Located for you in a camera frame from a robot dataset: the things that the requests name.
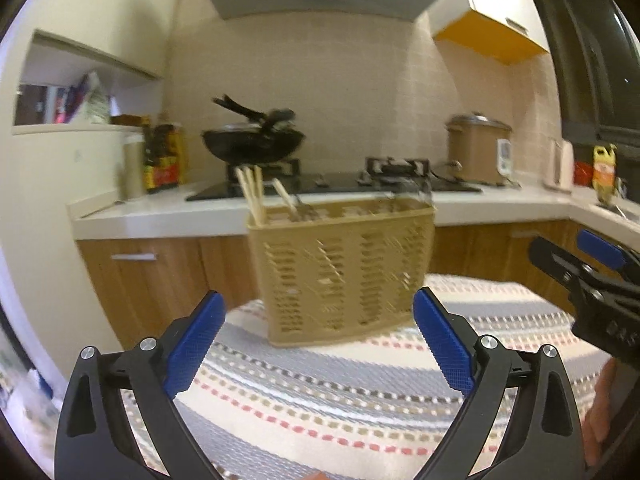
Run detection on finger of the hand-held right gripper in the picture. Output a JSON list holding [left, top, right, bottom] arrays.
[[576, 229, 640, 286], [529, 236, 601, 306]]

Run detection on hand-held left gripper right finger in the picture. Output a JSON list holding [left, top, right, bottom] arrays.
[[414, 287, 586, 480]]

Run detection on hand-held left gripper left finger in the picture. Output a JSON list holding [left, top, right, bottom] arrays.
[[54, 291, 226, 480]]

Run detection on beige plastic utensil basket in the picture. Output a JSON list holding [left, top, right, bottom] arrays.
[[246, 182, 437, 348]]

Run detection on person's right hand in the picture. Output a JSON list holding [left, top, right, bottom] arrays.
[[585, 360, 618, 467]]

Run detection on wooden base cabinet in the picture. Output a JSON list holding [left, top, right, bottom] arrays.
[[75, 219, 583, 361]]

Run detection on yellow oil bottle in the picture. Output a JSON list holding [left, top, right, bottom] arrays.
[[592, 144, 618, 203]]

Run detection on white plastic container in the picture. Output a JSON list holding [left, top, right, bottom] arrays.
[[542, 138, 575, 191]]

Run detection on striped woven table mat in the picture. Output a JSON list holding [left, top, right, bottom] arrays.
[[120, 274, 616, 480]]

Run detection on brown rice cooker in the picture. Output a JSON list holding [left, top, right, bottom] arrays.
[[446, 114, 514, 186]]

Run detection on black burner grate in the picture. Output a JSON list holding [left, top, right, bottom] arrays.
[[227, 157, 303, 183], [365, 157, 431, 182]]

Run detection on white jar with lid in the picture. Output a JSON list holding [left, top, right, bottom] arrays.
[[122, 135, 147, 200]]

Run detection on dark soy sauce bottle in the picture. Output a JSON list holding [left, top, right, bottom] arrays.
[[157, 122, 184, 191], [142, 117, 162, 194]]

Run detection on dark window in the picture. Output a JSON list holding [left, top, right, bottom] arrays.
[[530, 0, 640, 146]]

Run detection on black gas cooktop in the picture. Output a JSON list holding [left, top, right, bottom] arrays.
[[186, 157, 483, 202]]

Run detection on black wok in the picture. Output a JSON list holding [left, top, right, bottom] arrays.
[[201, 127, 307, 166]]

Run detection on colourful packages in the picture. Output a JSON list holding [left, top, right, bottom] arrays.
[[15, 70, 111, 126]]

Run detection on white and yellow wall cabinet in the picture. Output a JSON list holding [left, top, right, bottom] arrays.
[[431, 0, 551, 66]]

